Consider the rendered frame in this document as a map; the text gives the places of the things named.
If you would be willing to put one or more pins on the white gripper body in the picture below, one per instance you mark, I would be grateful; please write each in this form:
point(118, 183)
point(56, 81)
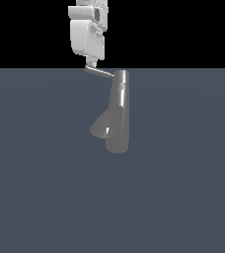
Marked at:
point(85, 38)

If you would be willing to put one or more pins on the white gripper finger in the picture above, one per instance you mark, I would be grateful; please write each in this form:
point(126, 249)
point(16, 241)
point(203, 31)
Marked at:
point(91, 61)

